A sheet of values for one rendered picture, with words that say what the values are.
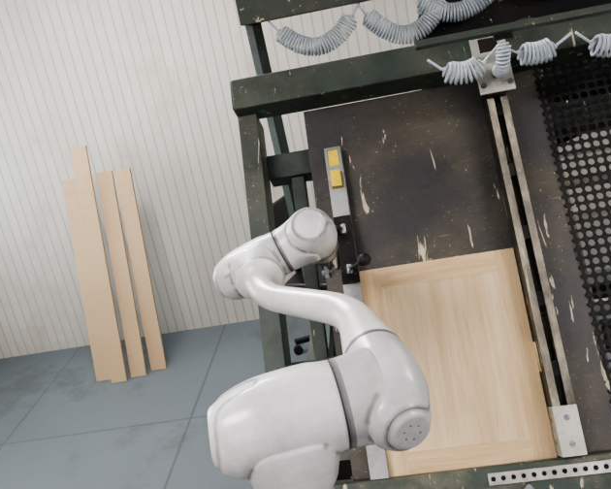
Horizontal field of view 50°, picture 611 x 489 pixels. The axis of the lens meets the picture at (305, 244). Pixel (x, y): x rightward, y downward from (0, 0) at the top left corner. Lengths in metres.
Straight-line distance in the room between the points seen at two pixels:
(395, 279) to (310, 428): 1.03
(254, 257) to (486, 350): 0.77
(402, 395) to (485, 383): 0.97
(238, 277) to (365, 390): 0.55
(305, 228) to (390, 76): 0.77
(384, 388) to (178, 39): 4.04
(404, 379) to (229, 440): 0.25
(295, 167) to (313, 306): 0.93
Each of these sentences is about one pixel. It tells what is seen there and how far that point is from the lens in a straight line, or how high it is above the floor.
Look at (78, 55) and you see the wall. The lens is 4.99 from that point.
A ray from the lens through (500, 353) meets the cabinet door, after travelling 1.89.
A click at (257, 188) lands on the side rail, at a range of 1.98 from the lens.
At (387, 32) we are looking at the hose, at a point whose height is 1.98.
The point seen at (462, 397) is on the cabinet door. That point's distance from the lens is 1.87.
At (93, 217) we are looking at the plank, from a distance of 4.75.
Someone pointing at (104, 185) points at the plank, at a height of 1.29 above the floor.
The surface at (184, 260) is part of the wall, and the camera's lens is 5.09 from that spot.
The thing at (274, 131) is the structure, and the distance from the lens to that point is 2.61.
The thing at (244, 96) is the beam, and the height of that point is 1.89.
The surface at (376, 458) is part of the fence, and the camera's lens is 1.85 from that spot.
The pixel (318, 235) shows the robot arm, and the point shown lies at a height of 1.64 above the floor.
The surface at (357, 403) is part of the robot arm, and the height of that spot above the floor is 1.56.
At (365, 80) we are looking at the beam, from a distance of 2.01.
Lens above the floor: 2.05
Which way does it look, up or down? 18 degrees down
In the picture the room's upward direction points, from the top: 11 degrees counter-clockwise
